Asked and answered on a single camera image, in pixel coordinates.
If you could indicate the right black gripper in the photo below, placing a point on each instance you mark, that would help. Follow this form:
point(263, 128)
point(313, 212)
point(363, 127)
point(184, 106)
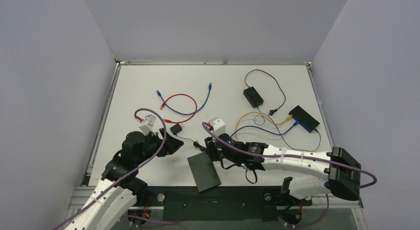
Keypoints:
point(212, 149)

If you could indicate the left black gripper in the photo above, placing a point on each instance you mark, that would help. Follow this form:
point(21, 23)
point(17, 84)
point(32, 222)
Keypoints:
point(171, 145)

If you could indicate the black network switch small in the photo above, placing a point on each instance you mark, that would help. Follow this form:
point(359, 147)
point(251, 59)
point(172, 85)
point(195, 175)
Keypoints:
point(304, 119)

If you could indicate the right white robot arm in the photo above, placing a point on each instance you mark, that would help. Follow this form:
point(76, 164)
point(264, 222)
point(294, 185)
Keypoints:
point(333, 172)

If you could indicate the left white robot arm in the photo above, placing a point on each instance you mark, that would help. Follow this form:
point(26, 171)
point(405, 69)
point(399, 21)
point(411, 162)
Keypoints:
point(119, 188)

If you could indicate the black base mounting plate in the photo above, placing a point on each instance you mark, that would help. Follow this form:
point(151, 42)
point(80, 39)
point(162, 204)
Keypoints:
point(223, 203)

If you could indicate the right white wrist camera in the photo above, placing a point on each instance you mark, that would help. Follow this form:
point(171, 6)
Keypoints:
point(217, 126)

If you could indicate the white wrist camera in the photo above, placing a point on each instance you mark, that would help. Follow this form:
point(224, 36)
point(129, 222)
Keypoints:
point(217, 126)
point(147, 124)

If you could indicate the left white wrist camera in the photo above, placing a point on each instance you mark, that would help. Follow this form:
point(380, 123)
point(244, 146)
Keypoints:
point(147, 124)

